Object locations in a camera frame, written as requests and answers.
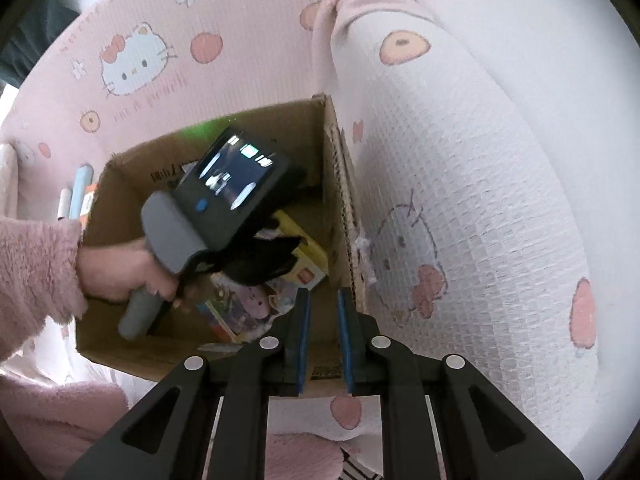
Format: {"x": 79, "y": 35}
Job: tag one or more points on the white marker pen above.
{"x": 63, "y": 205}

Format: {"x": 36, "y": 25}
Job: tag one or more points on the person's left forearm pink sleeve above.
{"x": 35, "y": 280}

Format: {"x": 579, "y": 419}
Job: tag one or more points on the person's pink fluffy pants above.
{"x": 55, "y": 420}

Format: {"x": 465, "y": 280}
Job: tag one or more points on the light blue tube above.
{"x": 81, "y": 190}

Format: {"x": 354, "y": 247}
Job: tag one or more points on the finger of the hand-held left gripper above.
{"x": 260, "y": 262}

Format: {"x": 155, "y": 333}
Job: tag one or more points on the pink cartoon printed blanket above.
{"x": 200, "y": 45}

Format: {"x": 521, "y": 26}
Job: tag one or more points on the yellow toy box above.
{"x": 305, "y": 260}

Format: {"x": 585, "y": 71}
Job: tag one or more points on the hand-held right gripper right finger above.
{"x": 344, "y": 345}

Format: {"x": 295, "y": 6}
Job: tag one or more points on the brown cardboard box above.
{"x": 330, "y": 210}

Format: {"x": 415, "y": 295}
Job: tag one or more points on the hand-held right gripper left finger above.
{"x": 302, "y": 345}

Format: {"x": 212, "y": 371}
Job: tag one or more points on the colourful cartoon picture book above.
{"x": 240, "y": 310}

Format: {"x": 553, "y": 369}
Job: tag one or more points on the dark cloth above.
{"x": 35, "y": 35}

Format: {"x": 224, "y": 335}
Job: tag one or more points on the white quilted printed blanket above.
{"x": 475, "y": 185}

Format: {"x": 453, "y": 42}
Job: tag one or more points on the orange packet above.
{"x": 91, "y": 200}

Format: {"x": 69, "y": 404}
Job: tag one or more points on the person's left hand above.
{"x": 115, "y": 272}

